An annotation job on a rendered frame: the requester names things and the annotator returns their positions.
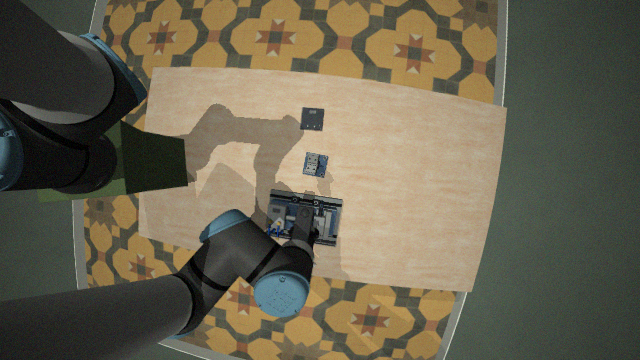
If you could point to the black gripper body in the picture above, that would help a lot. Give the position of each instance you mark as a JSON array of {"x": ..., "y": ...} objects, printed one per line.
[{"x": 312, "y": 238}]

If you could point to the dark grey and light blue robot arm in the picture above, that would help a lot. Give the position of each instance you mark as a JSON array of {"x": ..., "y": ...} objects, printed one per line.
[{"x": 86, "y": 91}]

